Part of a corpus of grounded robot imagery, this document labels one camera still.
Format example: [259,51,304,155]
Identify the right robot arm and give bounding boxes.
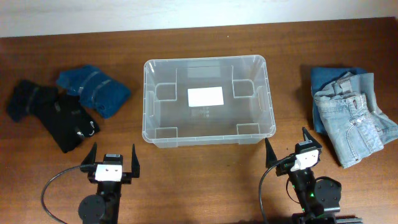
[258,128,363,224]

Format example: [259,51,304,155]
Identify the dark blue jeans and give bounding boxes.
[310,67,367,135]

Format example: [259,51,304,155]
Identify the light blue denim jeans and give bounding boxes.
[314,72,397,168]

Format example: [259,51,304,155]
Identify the right white camera box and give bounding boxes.
[290,149,319,172]

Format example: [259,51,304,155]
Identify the left white camera box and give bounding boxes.
[95,164,123,182]

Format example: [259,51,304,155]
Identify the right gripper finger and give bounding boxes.
[302,127,322,149]
[264,138,278,169]

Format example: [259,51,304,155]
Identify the white camera box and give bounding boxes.
[95,164,123,182]
[290,149,319,172]

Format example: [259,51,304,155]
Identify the blue folded shirt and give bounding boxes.
[56,65,131,119]

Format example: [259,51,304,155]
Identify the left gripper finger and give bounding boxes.
[131,144,140,178]
[81,142,97,165]

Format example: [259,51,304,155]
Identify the white label in bin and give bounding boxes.
[187,86,224,107]

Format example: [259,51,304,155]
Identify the clear plastic storage bin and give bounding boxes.
[142,55,276,148]

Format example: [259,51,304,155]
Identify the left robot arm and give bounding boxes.
[78,144,141,224]

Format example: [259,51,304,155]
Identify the black folded garment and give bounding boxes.
[6,80,100,153]

